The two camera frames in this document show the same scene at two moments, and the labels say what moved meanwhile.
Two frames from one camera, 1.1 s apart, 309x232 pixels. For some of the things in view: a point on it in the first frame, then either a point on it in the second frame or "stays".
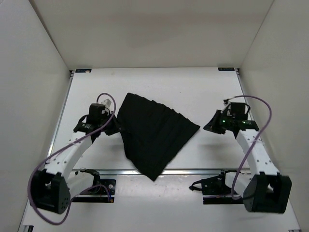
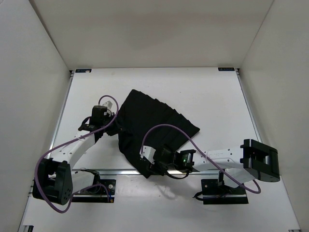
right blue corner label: x=226 y=69 stays
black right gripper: x=212 y=125 → x=155 y=167
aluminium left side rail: x=71 y=73 stays
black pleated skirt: x=152 y=133 stays
